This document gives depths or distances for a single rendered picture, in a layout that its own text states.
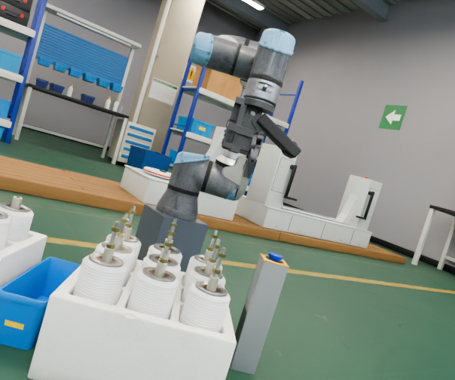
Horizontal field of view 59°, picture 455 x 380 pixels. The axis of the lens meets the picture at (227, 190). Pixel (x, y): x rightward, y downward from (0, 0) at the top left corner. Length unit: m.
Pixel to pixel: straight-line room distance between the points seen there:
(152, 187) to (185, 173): 1.56
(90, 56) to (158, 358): 6.18
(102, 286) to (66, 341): 0.12
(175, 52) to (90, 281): 6.74
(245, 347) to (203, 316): 0.30
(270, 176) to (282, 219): 0.41
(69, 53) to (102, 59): 0.48
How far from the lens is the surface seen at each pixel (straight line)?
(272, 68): 0.87
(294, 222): 3.77
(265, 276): 1.10
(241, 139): 0.85
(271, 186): 3.57
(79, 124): 9.24
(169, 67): 7.41
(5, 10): 5.41
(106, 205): 2.78
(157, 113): 7.32
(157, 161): 5.43
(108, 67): 6.88
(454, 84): 6.79
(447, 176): 6.36
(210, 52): 0.97
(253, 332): 1.15
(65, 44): 6.76
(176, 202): 1.39
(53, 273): 1.30
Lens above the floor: 0.53
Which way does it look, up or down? 4 degrees down
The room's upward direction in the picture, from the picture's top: 17 degrees clockwise
